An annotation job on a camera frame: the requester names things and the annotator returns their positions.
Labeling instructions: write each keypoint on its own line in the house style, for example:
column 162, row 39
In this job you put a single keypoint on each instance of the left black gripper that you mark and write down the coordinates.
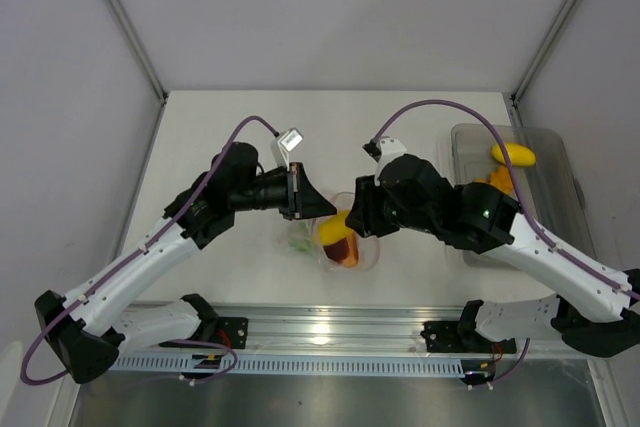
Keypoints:
column 311, row 202

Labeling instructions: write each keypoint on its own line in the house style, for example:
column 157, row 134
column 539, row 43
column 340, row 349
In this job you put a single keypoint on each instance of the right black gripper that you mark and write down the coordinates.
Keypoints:
column 364, row 217

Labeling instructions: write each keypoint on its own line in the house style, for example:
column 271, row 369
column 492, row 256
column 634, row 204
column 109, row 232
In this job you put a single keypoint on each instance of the red toy meat slice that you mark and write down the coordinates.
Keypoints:
column 343, row 252

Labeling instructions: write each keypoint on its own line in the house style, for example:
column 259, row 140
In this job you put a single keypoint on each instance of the green toy lime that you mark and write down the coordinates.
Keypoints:
column 299, row 238

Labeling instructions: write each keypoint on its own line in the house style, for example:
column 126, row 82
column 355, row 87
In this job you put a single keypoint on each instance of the clear zip top bag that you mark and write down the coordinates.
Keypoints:
column 369, row 248

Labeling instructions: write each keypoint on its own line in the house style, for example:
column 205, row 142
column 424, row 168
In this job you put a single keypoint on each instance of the orange toy food piece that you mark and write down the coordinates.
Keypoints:
column 500, row 178

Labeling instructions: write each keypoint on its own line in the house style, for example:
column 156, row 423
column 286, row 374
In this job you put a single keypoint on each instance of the yellow toy mango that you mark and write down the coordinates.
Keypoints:
column 519, row 155

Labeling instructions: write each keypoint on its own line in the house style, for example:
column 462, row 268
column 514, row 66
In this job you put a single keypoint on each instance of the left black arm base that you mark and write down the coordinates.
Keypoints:
column 213, row 328

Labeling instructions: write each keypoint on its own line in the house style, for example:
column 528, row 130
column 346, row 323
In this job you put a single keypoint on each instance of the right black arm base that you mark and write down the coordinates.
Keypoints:
column 460, row 336

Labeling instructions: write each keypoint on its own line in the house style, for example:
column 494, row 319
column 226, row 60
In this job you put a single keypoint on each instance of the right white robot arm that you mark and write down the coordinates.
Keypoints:
column 590, row 307

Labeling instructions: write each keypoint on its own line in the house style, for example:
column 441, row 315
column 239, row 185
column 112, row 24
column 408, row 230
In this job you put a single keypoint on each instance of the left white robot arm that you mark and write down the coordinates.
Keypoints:
column 88, row 328

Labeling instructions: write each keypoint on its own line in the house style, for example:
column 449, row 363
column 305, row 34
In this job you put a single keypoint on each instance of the clear plastic food tray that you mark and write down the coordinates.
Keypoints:
column 548, row 186

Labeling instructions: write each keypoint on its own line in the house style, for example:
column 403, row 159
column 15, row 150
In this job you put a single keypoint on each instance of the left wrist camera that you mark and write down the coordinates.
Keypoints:
column 283, row 144

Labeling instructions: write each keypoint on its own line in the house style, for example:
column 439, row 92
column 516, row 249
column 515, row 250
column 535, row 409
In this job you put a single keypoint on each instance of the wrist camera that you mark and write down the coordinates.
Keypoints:
column 283, row 144
column 384, row 149

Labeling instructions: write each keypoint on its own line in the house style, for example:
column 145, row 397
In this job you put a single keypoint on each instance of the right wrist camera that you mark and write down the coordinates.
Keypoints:
column 384, row 149

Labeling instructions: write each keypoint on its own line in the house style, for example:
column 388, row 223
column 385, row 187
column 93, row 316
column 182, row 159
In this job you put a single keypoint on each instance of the aluminium rail frame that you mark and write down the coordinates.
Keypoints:
column 335, row 330

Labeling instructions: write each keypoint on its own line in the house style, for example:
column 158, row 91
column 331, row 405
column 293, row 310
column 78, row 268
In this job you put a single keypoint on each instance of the slotted cable duct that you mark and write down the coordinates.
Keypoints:
column 309, row 365

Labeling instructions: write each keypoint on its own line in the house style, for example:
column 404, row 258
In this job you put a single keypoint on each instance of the left corner frame post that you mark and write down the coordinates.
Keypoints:
column 136, row 47

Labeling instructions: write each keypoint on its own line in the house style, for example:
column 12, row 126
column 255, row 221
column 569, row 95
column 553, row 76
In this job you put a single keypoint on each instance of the corner frame post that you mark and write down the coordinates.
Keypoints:
column 552, row 35
column 136, row 47

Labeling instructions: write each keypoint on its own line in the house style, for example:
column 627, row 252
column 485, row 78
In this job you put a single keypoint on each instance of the right corner frame post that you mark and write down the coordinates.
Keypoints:
column 552, row 35

